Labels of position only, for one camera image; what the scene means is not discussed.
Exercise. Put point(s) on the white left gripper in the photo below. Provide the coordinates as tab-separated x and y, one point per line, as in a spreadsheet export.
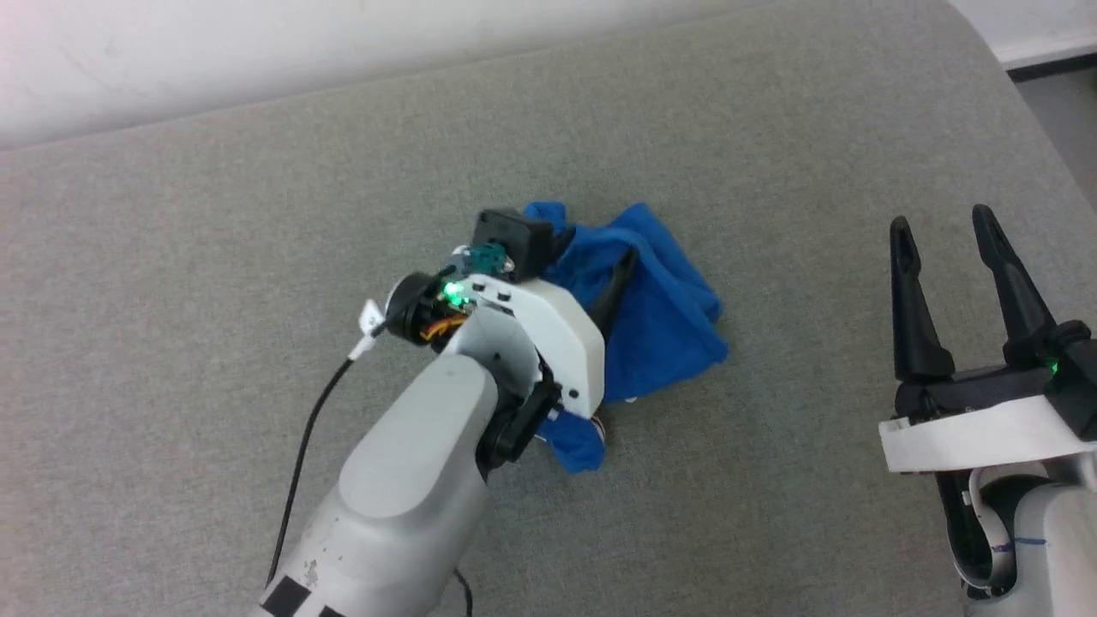
557	334

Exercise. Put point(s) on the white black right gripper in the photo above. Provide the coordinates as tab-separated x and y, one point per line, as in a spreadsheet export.
968	437

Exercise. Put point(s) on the blue Lakers basketball jersey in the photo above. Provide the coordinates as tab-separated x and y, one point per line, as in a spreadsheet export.
660	317

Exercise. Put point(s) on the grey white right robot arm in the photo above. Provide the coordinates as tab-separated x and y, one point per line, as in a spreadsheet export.
1058	548

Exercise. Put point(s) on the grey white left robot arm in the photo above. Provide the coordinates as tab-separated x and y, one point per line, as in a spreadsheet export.
403	480

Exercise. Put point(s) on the grey fabric sofa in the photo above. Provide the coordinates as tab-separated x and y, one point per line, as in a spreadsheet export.
171	300

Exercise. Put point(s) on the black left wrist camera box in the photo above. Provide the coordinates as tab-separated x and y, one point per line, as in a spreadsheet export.
510	236

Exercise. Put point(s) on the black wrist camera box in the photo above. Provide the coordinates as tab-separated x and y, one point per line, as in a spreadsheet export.
510	236
1080	386

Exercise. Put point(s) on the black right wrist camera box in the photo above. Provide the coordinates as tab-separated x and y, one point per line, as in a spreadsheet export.
1080	386

